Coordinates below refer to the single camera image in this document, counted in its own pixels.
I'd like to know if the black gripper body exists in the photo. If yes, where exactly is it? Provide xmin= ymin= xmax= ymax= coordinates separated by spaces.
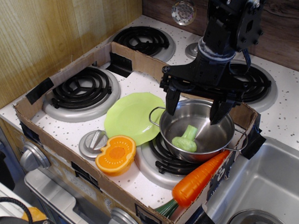
xmin=160 ymin=55 xmax=248 ymax=102

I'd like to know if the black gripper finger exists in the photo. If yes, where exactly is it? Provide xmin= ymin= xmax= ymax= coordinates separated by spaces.
xmin=166 ymin=86 xmax=180 ymax=116
xmin=209 ymin=99 xmax=239 ymax=125

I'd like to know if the green toy broccoli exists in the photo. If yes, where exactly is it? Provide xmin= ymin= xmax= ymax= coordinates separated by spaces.
xmin=171 ymin=125 xmax=198 ymax=153

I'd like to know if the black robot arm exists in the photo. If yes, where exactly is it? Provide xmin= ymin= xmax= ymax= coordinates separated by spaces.
xmin=160 ymin=0 xmax=266 ymax=125

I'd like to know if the stainless steel pan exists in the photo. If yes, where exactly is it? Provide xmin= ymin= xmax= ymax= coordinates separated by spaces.
xmin=148 ymin=99 xmax=248 ymax=163

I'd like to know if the back silver stove knob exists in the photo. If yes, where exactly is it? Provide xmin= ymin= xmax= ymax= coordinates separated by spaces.
xmin=185 ymin=42 xmax=198 ymax=60

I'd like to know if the silver stove knob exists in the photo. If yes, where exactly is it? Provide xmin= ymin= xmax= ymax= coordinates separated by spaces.
xmin=185 ymin=42 xmax=198 ymax=60
xmin=79 ymin=130 xmax=108 ymax=161

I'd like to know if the light green plate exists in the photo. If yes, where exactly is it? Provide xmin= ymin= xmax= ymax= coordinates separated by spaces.
xmin=103 ymin=92 xmax=165 ymax=146

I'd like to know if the back right black burner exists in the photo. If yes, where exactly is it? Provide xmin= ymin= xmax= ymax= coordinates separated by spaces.
xmin=230 ymin=60 xmax=278 ymax=113

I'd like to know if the black burner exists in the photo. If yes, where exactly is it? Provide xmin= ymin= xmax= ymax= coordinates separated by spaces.
xmin=109 ymin=26 xmax=176 ymax=62
xmin=133 ymin=133 xmax=204 ymax=192
xmin=230 ymin=60 xmax=278 ymax=113
xmin=43 ymin=66 xmax=120 ymax=123

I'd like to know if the back left black burner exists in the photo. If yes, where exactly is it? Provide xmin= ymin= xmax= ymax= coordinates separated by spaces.
xmin=109 ymin=26 xmax=176 ymax=62

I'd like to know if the front right black burner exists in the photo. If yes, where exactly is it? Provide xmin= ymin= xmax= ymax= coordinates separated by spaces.
xmin=133 ymin=133 xmax=204 ymax=192

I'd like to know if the hanging silver skimmer ladle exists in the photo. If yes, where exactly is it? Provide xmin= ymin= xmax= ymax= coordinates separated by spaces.
xmin=171 ymin=0 xmax=197 ymax=26

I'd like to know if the orange toy carrot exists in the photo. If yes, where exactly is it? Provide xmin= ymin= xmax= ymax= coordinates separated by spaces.
xmin=155 ymin=150 xmax=230 ymax=218

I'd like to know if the orange toy pumpkin half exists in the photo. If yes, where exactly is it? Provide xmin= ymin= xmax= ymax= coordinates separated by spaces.
xmin=95 ymin=135 xmax=136 ymax=176

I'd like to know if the front left black burner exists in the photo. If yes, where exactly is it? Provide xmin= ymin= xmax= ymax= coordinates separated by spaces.
xmin=43 ymin=66 xmax=120 ymax=123

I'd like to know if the silver sink basin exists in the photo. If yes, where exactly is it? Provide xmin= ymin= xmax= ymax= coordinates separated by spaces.
xmin=206 ymin=137 xmax=299 ymax=224

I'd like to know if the front silver stove knob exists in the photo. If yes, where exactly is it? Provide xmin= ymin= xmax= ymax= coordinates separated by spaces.
xmin=79 ymin=130 xmax=108 ymax=161

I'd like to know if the right silver oven knob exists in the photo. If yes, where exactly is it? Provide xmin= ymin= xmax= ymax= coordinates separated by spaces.
xmin=108 ymin=207 xmax=138 ymax=224

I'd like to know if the silver oven knob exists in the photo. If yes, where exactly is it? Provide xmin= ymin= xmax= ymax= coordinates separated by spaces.
xmin=108 ymin=207 xmax=138 ymax=224
xmin=19 ymin=141 xmax=51 ymax=172

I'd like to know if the cardboard fence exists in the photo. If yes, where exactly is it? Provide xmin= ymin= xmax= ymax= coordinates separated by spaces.
xmin=6 ymin=35 xmax=272 ymax=224

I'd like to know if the left silver oven knob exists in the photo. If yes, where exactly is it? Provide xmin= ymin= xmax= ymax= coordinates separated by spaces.
xmin=19 ymin=141 xmax=51 ymax=172

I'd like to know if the small orange object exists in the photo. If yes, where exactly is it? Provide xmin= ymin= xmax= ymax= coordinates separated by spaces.
xmin=27 ymin=206 xmax=47 ymax=222

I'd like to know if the silver oven door handle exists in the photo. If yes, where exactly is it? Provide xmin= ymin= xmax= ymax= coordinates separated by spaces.
xmin=24 ymin=170 xmax=110 ymax=224

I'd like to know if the black cable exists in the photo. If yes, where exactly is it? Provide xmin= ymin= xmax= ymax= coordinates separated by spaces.
xmin=0 ymin=196 xmax=35 ymax=224

